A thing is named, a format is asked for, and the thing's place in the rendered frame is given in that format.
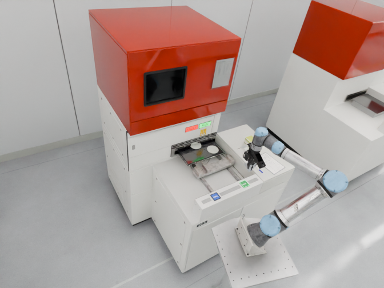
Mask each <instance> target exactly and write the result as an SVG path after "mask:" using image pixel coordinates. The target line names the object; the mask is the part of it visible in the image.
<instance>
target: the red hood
mask: <svg viewBox="0 0 384 288"><path fill-rule="evenodd" d="M89 21H90V30H91V39H92V44H93V53H94V62H95V71H96V76H97V85H98V86H99V88H100V89H101V91H102V92H103V94H104V96H105V97H106V99H107V100H108V102H109V104H110V105H111V107H112V108H113V110H114V111H115V113H116V115H117V116H118V118H119V119H120V121H121V122H122V124H123V125H124V127H125V129H126V130H127V132H128V133H129V135H130V136H132V135H137V134H141V133H145V132H148V131H152V130H156V129H160V128H163V127H167V126H171V125H175V124H178V123H182V122H186V121H190V120H194V119H197V118H202V117H206V116H208V115H213V114H217V113H221V112H224V111H225V110H226V105H227V100H228V97H229V92H230V88H231V83H232V80H233V75H234V70H235V66H236V62H237V58H238V53H239V48H240V45H241V39H242V38H241V37H239V36H237V35H235V34H234V33H232V32H230V31H228V30H227V29H225V28H224V27H222V26H220V25H219V24H217V23H215V22H214V21H212V20H210V19H208V18H207V17H205V16H204V15H202V14H200V13H199V12H197V11H195V10H193V9H192V8H190V7H188V6H160V7H131V8H117V9H89Z"/></svg>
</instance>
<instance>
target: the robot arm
mask: <svg viewBox="0 0 384 288"><path fill-rule="evenodd" d="M263 146H264V147H266V148H267V149H269V150H270V151H271V152H272V153H273V154H274V155H277V156H279V157H280V158H282V159H284V160H285V161H287V162H288V163H290V164H292V165H293V166H295V167H297V168H299V169H300V170H302V171H303V172H305V173H306V174H308V175H310V176H311V177H313V178H315V179H316V180H317V181H316V183H315V186H313V187H312V188H310V189H309V190H308V191H306V192H305V193H303V194H302V195H300V196H299V197H298V198H296V199H295V200H293V201H291V202H290V203H289V204H287V205H286V206H284V207H283V208H281V209H280V210H279V209H275V210H274V211H272V212H271V213H269V214H268V215H265V216H263V217H262V219H261V221H260V222H257V223H252V224H249V225H248V226H247V230H248V233H249V235H250V237H251V238H252V240H253V242H254V243H255V244H256V245H257V246H258V247H260V248H261V247H262V246H264V245H265V243H266V242H267V241H268V240H269V239H270V238H272V237H274V236H276V235H277V234H279V233H281V232H283V231H284V230H287V229H288V228H289V223H290V222H291V221H293V220H294V219H296V218H297V217H299V216H300V215H302V214H303V213H305V212H306V211H308V210H309V209H311V208H312V207H314V206H315V205H317V204H318V203H320V202H321V201H323V200H324V199H326V198H330V199H331V198H332V197H334V196H336V195H337V194H339V193H340V192H343V191H344V190H345V189H346V188H347V186H348V179H347V176H345V174H344V173H343V172H341V171H338V170H328V169H323V168H321V167H319V166H317V165H316V164H314V163H312V162H310V161H309V160H307V159H305V158H304V157H302V156H300V155H298V154H297V153H295V152H293V151H291V150H290V149H288V148H286V147H284V144H283V143H281V142H280V141H278V140H276V139H275V138H273V137H271V136H270V135H268V130H267V129H266V128H264V127H258V128H257V129H256V131H255V133H254V136H253V140H252V143H251V144H249V145H248V147H249V149H248V150H247V151H245V152H244V155H245V156H244V155H243V158H244V159H245V160H246V161H248V162H247V163H245V166H246V168H247V170H248V172H251V171H252V170H253V168H255V167H256V165H258V167H259V169H261V168H264V167H265V166H266V164H265V162H264V160H263V158H262V157H261V155H260V152H261V150H262V147H263Z"/></svg>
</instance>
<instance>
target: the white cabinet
mask: <svg viewBox="0 0 384 288"><path fill-rule="evenodd" d="M288 181H289V180H287V181H285V182H282V183H280V184H278V185H276V186H274V187H272V188H270V189H268V190H265V191H263V192H261V193H259V194H258V195H256V196H254V197H252V198H250V199H247V200H245V201H243V202H241V203H239V204H237V205H235V206H233V207H230V208H228V209H226V210H224V211H222V212H220V213H218V214H216V215H214V216H211V217H209V218H207V219H205V220H203V221H200V222H198V223H196V224H194V225H191V223H190V222H189V220H188V219H187V217H186V216H185V214H184V213H183V211H182V210H181V208H180V206H179V205H178V204H177V202H176V200H175V199H174V197H173V196H172V194H171V192H170V191H169V190H168V188H167V187H166V185H165V183H164V182H163V180H162V179H161V177H160V176H159V174H158V173H157V171H156V169H155V168H154V167H153V190H152V209H151V217H152V219H153V221H154V223H155V225H156V227H157V229H158V230H159V232H160V234H161V236H162V238H163V240H164V241H165V243H166V245H167V246H168V248H169V250H170V252H171V254H172V256H173V257H174V259H175V261H176V263H177V265H178V267H179V268H180V270H181V272H182V273H184V272H186V271H188V270H189V269H191V268H193V267H195V266H196V265H198V264H200V263H202V262H204V261H206V260H207V259H209V258H211V257H213V256H215V255H217V254H218V253H219V252H218V249H217V244H216V241H215V239H214V236H213V232H212V230H211V228H213V227H216V226H218V225H220V224H222V223H224V222H226V221H229V220H231V219H233V218H239V217H240V216H241V217H243V218H261V219H262V217H263V216H265V215H268V214H269V213H271V212H272V211H273V210H274V208H275V206H276V204H277V202H278V201H279V199H280V197H281V195H282V193H283V191H284V189H285V187H286V185H287V183H288Z"/></svg>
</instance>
